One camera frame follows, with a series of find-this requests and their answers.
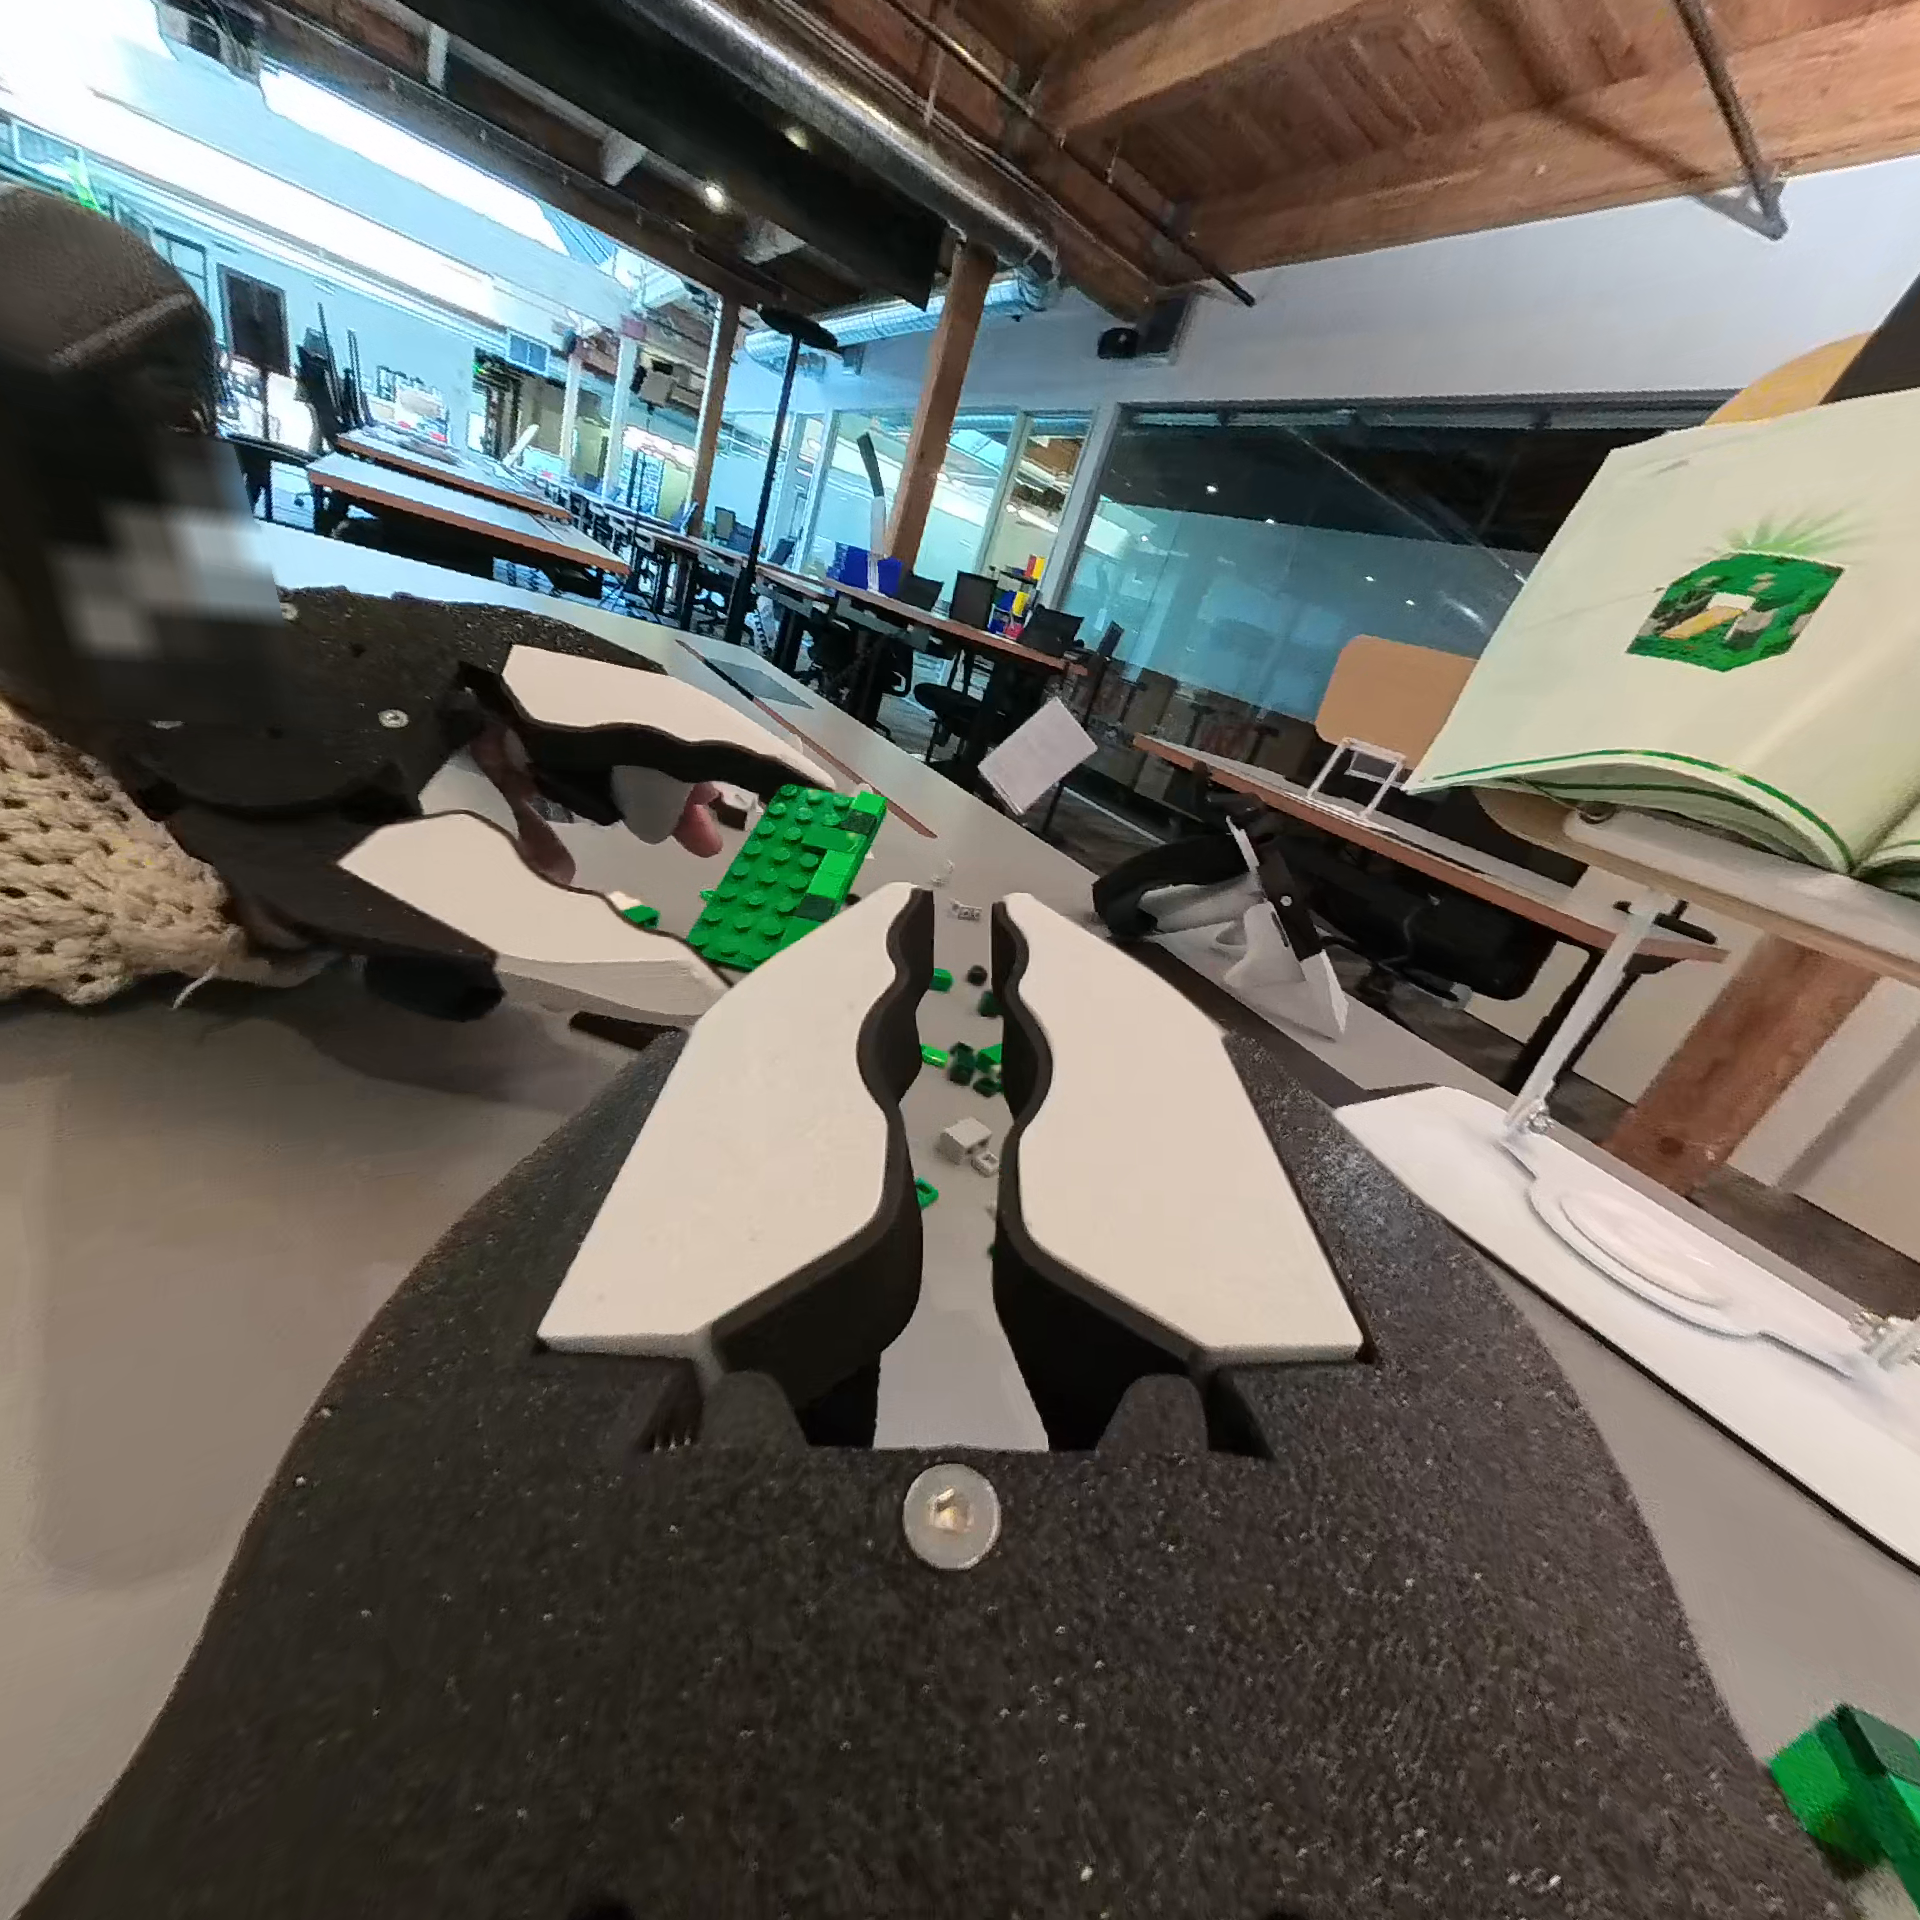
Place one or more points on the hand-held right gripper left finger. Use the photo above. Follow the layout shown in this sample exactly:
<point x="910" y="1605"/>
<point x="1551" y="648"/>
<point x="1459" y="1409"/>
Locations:
<point x="735" y="1170"/>

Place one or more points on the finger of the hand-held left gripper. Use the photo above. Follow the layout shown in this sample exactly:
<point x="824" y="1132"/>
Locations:
<point x="646" y="697"/>
<point x="540" y="931"/>

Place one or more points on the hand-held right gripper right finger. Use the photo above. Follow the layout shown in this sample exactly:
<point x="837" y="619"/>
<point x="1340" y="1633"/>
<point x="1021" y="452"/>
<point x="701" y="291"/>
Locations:
<point x="1171" y="1185"/>

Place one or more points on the pile of small lego pieces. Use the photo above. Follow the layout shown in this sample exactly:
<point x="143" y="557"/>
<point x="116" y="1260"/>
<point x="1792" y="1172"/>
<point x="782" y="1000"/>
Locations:
<point x="974" y="1068"/>

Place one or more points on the green lego baseplate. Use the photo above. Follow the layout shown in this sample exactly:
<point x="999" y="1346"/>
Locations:
<point x="780" y="885"/>

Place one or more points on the person's left forearm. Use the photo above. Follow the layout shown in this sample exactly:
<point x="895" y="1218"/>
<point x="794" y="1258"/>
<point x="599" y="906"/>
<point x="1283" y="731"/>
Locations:
<point x="90" y="868"/>

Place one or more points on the light grey lego brick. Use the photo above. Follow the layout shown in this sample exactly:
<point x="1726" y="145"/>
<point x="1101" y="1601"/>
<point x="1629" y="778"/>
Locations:
<point x="968" y="1143"/>

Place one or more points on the green lego block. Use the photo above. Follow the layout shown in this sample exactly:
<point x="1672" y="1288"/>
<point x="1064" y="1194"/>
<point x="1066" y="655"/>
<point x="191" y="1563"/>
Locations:
<point x="1853" y="1786"/>

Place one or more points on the person's left hand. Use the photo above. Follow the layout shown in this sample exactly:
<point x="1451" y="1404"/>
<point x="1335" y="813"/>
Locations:
<point x="517" y="796"/>

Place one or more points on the long office desk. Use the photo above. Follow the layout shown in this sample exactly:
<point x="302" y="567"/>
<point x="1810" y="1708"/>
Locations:
<point x="901" y="616"/>
<point x="451" y="509"/>

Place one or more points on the wooden pillar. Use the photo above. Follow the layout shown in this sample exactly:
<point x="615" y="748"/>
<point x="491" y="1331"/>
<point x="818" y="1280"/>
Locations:
<point x="1741" y="1065"/>
<point x="716" y="405"/>
<point x="939" y="405"/>

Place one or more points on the white book stand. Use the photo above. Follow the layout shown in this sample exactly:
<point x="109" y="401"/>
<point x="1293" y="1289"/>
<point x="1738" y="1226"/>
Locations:
<point x="1501" y="1200"/>

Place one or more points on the white paper sheet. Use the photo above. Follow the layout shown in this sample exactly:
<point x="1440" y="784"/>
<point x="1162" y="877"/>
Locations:
<point x="1039" y="757"/>

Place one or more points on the wooden-edged office desk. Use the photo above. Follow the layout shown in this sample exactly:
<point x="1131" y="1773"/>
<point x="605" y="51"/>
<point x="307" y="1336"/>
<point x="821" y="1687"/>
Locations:
<point x="1424" y="856"/>

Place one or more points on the tan board stand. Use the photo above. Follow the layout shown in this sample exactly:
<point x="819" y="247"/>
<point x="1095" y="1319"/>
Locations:
<point x="1395" y="690"/>

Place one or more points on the open instruction booklet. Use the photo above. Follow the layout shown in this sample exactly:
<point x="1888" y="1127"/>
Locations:
<point x="1651" y="705"/>

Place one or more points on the black flat panel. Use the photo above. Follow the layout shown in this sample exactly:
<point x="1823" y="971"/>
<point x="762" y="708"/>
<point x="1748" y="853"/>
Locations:
<point x="1882" y="353"/>

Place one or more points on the black metal rod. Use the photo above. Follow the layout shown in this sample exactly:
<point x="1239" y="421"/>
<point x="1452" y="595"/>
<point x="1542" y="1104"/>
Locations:
<point x="1733" y="119"/>

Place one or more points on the black wall speaker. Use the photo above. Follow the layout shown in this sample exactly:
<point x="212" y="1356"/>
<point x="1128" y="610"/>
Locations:
<point x="1148" y="330"/>

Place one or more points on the silver spiral duct pipe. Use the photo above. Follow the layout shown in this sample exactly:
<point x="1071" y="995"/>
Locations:
<point x="840" y="90"/>

